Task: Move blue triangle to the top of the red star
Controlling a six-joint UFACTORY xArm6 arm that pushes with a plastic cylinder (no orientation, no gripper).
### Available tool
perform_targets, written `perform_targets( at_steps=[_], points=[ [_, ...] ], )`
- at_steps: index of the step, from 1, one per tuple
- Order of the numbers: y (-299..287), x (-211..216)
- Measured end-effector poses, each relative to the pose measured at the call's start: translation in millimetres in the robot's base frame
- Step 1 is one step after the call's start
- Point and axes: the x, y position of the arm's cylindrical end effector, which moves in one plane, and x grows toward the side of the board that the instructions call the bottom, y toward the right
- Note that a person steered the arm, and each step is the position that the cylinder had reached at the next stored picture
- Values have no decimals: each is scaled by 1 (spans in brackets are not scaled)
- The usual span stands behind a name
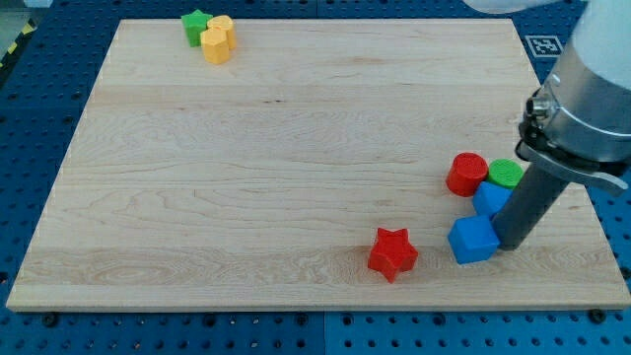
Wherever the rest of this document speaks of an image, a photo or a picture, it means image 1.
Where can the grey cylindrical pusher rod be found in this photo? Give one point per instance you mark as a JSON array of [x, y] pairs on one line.
[[529, 201]]

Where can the blue triangle block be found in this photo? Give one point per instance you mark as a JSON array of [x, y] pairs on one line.
[[489, 198]]

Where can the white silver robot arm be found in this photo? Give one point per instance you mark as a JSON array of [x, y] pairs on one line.
[[576, 126]]

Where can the red star block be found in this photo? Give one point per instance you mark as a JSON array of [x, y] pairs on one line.
[[392, 253]]

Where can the green star block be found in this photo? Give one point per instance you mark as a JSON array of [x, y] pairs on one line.
[[194, 24]]

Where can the green cylinder block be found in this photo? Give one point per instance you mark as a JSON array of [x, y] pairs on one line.
[[505, 173]]

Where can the red cylinder block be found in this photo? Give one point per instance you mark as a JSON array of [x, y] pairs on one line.
[[467, 172]]

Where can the blue cube block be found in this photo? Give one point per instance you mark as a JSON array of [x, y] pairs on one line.
[[473, 239]]

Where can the white fiducial marker tag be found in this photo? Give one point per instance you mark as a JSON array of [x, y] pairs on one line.
[[544, 46]]

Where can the light wooden board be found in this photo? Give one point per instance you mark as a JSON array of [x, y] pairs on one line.
[[259, 184]]

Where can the yellow hexagon block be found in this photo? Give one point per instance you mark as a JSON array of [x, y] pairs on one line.
[[215, 46]]

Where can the yellow cylinder block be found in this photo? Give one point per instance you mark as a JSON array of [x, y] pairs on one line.
[[223, 27]]

